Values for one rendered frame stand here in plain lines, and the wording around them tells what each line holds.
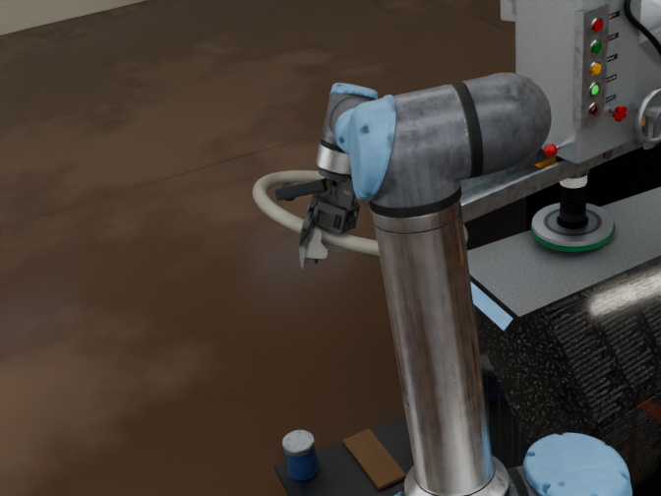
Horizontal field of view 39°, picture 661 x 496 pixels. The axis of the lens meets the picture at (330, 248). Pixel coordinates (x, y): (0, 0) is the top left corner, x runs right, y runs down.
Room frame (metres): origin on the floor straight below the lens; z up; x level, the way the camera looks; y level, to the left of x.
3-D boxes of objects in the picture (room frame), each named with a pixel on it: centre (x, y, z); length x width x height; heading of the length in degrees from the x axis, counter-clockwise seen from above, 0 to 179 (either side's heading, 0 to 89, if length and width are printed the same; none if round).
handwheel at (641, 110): (2.09, -0.82, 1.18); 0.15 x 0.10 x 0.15; 119
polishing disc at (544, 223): (2.14, -0.65, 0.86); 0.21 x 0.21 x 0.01
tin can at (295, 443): (2.22, 0.19, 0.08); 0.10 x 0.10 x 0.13
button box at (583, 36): (2.01, -0.65, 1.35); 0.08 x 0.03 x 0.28; 119
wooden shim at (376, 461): (2.22, -0.05, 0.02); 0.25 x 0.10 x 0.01; 22
